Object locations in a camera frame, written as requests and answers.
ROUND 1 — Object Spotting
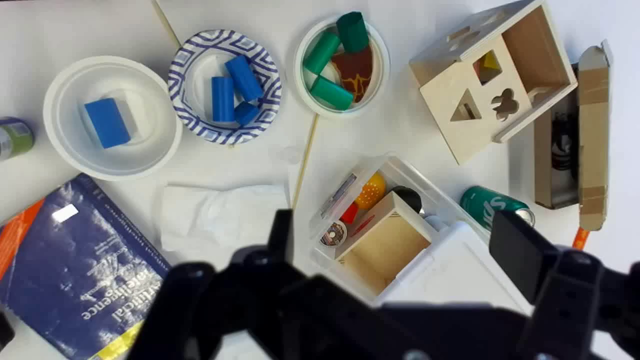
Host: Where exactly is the green soda can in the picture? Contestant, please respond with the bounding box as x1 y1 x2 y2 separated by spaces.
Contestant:
459 185 536 232

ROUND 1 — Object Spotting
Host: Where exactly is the white plastic bowl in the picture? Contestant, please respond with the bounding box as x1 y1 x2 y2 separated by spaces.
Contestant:
43 55 184 182

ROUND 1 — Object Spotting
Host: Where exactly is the red block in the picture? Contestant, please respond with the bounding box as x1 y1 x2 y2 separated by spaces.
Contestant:
339 202 360 225

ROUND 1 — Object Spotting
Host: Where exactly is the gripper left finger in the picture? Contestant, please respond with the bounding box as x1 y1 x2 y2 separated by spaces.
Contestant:
125 209 321 360

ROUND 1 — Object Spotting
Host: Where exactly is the black item in cardboard box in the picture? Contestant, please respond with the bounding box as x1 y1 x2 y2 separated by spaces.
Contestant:
551 112 577 172

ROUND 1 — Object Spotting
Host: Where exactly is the brown and yellow toy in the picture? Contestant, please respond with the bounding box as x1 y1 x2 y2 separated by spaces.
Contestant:
330 45 375 104

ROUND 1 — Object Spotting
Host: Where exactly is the blue and white block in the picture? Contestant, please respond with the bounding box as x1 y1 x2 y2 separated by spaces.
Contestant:
83 97 139 150

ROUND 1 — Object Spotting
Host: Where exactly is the green cylinder block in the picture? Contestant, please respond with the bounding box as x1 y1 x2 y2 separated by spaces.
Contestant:
303 30 342 76
336 11 371 54
309 75 355 111

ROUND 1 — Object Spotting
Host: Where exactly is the small open wooden box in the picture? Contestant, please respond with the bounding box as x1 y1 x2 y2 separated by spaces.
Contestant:
333 191 439 297

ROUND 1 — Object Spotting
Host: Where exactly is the white paper towel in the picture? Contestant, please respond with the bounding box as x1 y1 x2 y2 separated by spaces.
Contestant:
159 183 292 254

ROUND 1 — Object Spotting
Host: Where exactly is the grey flat packet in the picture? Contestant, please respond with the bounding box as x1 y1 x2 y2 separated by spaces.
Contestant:
320 173 359 219

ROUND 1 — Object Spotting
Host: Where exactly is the orange dimpled ball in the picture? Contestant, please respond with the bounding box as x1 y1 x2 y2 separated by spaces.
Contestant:
353 172 387 211

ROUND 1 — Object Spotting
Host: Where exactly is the cardboard box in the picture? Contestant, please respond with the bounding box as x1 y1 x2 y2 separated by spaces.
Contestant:
533 39 614 232

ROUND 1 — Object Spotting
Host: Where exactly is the small white bowl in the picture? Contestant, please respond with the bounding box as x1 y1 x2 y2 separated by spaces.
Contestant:
293 14 391 119

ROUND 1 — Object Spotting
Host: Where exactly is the black ball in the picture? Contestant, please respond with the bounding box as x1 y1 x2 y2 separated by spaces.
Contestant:
391 185 424 214

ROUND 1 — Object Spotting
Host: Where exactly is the blue book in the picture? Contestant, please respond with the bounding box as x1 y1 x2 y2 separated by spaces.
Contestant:
0 173 174 360

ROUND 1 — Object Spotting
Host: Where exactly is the small round patterned disc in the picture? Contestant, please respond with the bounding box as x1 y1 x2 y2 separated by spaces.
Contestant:
319 219 349 248

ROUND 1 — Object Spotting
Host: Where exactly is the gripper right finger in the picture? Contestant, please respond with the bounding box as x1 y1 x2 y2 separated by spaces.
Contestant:
488 210 640 360

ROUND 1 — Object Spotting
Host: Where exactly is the green and white bottle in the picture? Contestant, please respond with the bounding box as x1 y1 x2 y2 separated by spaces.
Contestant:
0 116 35 162

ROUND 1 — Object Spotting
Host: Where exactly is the white container lid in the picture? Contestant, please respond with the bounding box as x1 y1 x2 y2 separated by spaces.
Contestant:
377 221 535 312

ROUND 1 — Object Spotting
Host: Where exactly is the short blue cylinder block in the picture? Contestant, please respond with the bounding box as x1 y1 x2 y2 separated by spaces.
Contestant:
233 101 260 126

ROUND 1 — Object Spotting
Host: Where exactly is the thin wooden stick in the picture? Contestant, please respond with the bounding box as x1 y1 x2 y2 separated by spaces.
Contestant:
151 0 182 49
291 113 320 211

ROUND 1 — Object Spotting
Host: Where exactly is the clear plastic container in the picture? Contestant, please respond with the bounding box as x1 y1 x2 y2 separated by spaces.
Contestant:
307 154 503 307

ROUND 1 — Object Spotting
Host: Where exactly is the blue patterned paper bowl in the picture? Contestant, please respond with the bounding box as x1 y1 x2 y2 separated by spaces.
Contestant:
167 28 283 146

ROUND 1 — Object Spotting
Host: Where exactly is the wooden shape sorter box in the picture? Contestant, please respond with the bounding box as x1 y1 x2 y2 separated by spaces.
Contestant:
408 0 579 166

